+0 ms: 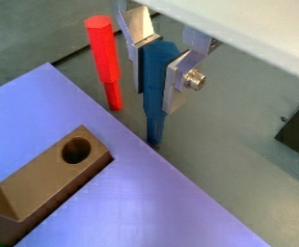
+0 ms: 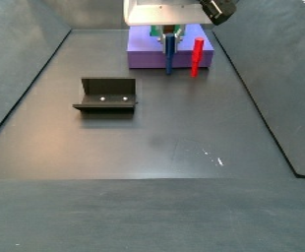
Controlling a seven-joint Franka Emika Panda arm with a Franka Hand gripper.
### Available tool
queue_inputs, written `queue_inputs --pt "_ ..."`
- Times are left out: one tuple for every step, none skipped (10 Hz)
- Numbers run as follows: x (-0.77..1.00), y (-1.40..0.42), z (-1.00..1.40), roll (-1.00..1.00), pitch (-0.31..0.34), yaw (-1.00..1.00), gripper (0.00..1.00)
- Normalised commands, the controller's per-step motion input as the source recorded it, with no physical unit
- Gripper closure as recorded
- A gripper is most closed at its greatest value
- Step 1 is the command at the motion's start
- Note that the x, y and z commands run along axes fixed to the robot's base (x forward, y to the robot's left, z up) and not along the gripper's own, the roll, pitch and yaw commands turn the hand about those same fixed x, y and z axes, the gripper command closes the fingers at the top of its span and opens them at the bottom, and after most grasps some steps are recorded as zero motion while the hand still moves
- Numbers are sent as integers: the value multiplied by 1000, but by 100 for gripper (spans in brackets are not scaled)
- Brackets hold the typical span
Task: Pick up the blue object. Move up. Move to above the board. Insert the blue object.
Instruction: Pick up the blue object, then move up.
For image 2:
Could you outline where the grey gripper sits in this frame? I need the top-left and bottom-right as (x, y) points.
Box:
(123, 0), (210, 54)

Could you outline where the blue cylindrical peg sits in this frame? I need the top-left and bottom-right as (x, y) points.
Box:
(165, 33), (175, 75)

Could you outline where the brown upright board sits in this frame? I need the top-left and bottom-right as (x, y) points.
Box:
(163, 25), (175, 34)

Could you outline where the green block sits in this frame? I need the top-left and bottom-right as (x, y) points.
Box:
(149, 25), (186, 36)

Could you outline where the red cylindrical peg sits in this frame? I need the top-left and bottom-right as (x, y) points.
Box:
(190, 37), (203, 77)

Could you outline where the purple block base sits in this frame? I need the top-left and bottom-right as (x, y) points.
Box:
(125, 24), (214, 69)

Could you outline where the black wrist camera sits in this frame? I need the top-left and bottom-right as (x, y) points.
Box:
(198, 0), (236, 26)

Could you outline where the black U-shaped bracket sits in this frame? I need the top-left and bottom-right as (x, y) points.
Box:
(72, 77), (136, 111)

